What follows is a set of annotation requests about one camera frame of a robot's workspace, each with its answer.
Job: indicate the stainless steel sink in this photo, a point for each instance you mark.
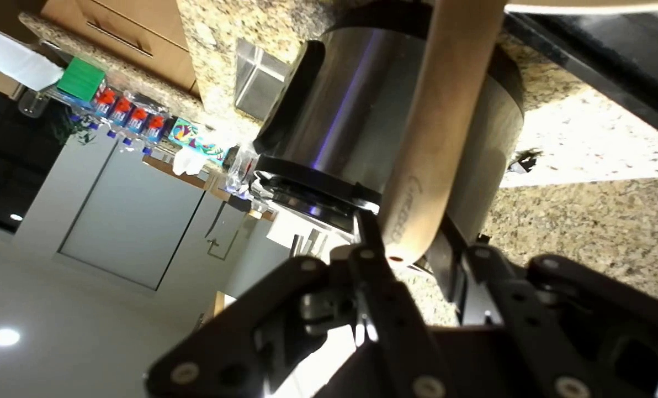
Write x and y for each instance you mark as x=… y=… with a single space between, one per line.
x=260 y=77

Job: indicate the wooden spatula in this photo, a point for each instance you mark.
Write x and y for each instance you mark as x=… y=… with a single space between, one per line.
x=447 y=111

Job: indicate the stainless steel pressure cooker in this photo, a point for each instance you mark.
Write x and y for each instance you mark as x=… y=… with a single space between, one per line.
x=358 y=111

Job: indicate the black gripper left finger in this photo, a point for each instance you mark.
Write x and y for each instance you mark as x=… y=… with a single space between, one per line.
x=388 y=331

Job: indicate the dark window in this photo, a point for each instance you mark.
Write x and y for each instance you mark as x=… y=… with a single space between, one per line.
x=12 y=161

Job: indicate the open cardboard box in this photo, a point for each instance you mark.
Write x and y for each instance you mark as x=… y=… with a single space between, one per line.
x=12 y=63

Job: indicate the red bottle pack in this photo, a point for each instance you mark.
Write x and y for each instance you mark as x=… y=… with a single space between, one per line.
x=130 y=112

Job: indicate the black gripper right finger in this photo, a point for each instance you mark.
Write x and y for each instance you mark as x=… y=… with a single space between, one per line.
x=542 y=339

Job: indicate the green box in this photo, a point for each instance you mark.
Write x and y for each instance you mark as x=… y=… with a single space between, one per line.
x=82 y=80

